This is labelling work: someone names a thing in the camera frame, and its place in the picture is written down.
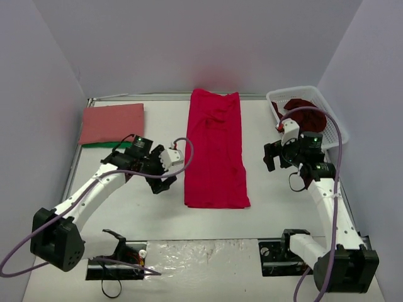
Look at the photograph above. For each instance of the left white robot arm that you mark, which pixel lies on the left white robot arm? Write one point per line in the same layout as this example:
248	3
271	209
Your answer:
57	232

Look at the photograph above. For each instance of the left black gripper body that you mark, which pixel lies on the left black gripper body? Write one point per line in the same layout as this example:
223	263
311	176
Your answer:
158	168

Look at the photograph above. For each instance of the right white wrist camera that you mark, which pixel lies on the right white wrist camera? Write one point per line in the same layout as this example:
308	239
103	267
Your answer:
289	130

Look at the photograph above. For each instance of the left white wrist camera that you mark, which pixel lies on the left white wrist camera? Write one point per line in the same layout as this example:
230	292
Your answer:
171	157

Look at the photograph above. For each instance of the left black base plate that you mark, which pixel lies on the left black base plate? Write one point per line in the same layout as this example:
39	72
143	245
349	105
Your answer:
135	253

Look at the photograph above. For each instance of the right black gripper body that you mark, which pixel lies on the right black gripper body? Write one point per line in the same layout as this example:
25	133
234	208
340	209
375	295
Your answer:
280	154

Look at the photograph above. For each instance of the bright red t shirt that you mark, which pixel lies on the bright red t shirt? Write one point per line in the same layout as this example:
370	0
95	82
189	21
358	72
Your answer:
216	176

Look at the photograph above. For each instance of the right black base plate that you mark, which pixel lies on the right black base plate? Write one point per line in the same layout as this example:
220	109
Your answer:
277	263

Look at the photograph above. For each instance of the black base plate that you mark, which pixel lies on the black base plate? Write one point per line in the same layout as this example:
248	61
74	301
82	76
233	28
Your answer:
277	263
135	253

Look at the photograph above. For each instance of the white plastic basket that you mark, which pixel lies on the white plastic basket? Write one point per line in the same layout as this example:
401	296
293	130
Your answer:
278	98

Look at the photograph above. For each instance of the folded salmon pink shirt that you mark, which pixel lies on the folded salmon pink shirt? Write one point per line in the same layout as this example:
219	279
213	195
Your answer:
107	124

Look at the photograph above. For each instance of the dark red t shirt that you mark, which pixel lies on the dark red t shirt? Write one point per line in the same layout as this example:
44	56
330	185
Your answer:
308	120

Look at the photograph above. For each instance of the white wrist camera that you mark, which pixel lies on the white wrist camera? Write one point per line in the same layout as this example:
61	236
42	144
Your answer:
171	157
289	130

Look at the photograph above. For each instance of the folded green shirt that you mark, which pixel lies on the folded green shirt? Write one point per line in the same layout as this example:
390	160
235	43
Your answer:
109	145

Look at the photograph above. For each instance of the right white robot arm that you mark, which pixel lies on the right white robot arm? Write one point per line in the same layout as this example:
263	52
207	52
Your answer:
344	264

